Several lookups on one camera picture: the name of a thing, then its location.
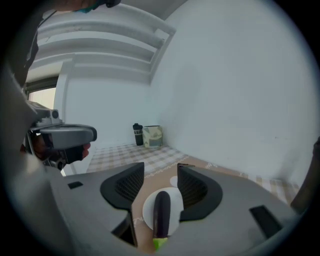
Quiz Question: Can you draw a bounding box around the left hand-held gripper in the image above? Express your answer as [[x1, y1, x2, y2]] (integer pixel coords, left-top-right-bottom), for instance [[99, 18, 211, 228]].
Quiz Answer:
[[26, 109, 98, 171]]

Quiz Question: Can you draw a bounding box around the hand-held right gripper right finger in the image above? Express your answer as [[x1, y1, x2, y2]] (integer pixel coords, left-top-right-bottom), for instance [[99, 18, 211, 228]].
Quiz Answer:
[[166, 163, 302, 254]]

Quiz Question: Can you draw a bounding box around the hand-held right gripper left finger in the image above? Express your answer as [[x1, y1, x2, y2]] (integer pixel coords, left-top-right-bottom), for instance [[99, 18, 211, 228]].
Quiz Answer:
[[49, 161, 146, 254]]

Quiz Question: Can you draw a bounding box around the purple eggplant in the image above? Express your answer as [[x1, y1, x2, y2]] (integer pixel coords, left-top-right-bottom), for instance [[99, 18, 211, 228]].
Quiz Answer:
[[152, 190, 172, 252]]

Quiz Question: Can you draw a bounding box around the table with checked tablecloth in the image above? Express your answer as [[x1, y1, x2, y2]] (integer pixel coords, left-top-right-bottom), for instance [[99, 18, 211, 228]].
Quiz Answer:
[[85, 143, 301, 252]]

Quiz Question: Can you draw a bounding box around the person's left hand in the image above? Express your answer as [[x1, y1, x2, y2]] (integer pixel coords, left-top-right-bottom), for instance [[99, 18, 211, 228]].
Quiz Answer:
[[32, 134, 91, 165]]

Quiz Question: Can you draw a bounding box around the black framed window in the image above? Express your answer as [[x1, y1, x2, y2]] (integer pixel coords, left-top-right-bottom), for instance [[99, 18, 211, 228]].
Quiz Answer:
[[24, 74, 60, 104]]

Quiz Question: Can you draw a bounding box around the white round plate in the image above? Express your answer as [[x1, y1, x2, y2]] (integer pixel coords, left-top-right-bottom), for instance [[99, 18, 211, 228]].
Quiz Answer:
[[141, 187, 185, 237]]

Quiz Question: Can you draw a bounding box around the black bottle with white print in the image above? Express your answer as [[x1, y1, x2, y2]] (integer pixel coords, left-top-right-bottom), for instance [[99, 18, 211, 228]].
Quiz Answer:
[[132, 122, 144, 147]]

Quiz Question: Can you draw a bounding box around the patterned paper cup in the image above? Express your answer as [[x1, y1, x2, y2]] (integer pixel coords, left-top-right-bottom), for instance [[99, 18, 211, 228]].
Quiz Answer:
[[142, 124, 164, 149]]

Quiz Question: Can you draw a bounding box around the beige checked tablecloth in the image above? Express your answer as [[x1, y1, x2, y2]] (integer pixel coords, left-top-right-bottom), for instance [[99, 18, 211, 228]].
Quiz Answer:
[[85, 143, 301, 252]]

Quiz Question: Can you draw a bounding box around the person's black clothing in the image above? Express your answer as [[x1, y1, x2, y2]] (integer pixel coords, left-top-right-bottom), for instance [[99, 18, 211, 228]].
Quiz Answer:
[[4, 0, 60, 87]]

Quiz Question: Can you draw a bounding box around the white slatted ceiling fixture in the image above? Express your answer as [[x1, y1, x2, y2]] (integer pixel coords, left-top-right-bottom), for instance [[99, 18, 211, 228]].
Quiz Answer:
[[32, 3, 177, 87]]

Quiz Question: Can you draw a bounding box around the person's head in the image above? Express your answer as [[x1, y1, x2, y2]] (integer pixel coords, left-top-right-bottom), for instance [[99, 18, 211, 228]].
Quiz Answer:
[[55, 0, 121, 14]]

